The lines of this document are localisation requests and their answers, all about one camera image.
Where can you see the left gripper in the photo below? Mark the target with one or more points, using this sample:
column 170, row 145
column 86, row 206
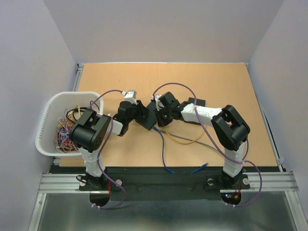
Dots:
column 142, row 110

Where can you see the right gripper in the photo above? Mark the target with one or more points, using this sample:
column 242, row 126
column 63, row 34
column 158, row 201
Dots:
column 161, row 122

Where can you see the black network switch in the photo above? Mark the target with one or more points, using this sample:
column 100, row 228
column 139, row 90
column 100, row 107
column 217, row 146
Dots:
column 199, row 102
column 150, row 120

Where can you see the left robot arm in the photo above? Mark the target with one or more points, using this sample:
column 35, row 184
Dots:
column 91, row 133

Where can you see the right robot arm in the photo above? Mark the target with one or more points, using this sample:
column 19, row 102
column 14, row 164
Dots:
column 230, row 128

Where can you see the white plastic bin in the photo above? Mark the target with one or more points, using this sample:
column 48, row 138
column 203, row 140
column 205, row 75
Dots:
column 54, row 109

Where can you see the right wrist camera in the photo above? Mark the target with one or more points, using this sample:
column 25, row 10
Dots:
column 157, row 102

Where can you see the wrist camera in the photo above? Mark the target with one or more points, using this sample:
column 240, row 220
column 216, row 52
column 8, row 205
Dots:
column 130, row 96
column 157, row 102

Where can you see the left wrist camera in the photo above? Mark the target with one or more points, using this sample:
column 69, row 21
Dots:
column 130, row 96

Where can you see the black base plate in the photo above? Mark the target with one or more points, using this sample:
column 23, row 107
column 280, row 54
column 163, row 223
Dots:
column 151, row 184

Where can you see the aluminium frame rail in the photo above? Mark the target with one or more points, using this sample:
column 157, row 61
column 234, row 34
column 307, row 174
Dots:
column 158, row 203

